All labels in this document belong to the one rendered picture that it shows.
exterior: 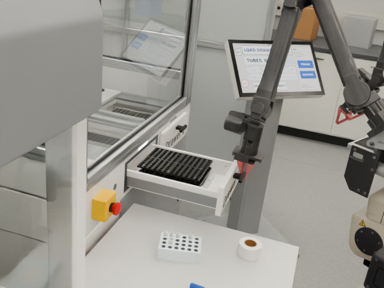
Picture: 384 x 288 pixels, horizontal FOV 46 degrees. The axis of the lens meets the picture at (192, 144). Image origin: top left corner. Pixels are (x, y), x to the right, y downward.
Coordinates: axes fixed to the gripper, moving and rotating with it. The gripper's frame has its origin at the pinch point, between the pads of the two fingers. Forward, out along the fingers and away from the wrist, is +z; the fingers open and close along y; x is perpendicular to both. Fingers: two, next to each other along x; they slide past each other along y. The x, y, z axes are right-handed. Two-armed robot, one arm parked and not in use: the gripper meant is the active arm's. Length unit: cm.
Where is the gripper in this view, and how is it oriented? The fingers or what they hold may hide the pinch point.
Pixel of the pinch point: (243, 175)
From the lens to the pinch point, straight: 158.9
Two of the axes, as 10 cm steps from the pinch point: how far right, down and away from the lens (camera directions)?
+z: -1.5, 9.0, 4.0
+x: -3.2, 3.4, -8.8
